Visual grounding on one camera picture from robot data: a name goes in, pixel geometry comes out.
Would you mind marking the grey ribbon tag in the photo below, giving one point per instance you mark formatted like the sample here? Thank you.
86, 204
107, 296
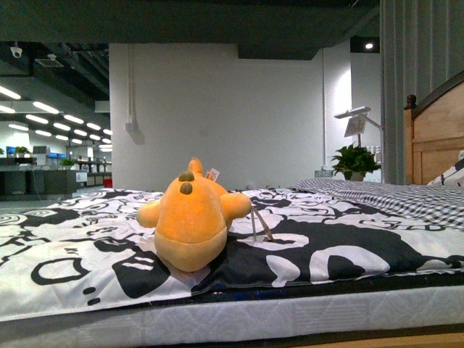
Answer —
255, 214

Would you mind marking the grey curtain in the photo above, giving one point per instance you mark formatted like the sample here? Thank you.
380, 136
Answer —
421, 48

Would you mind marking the white mattress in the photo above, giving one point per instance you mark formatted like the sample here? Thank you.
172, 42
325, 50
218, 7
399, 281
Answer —
410, 317

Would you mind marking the green potted plant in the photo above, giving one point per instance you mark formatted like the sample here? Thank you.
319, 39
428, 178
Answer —
354, 162

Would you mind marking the orange plush dinosaur toy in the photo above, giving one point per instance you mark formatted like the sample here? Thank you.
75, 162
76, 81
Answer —
192, 219

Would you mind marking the white security camera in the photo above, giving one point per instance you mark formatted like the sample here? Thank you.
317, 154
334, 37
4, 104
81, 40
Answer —
16, 51

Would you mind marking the black white checkered blanket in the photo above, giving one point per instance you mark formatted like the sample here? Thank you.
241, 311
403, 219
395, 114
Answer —
441, 205

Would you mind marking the wooden headboard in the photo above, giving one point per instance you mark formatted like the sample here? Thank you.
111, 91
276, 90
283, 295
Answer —
433, 131

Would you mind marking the white desk lamp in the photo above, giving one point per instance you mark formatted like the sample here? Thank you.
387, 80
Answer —
358, 118

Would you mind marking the dark office counter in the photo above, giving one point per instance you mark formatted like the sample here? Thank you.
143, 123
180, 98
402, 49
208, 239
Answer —
21, 180

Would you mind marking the orange paper hang tag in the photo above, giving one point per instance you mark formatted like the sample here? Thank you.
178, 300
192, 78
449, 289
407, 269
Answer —
212, 174

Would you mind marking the patterned pillow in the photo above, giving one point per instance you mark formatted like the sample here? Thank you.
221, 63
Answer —
451, 177

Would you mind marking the black and white patterned quilt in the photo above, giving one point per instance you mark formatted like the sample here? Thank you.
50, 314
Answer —
90, 253

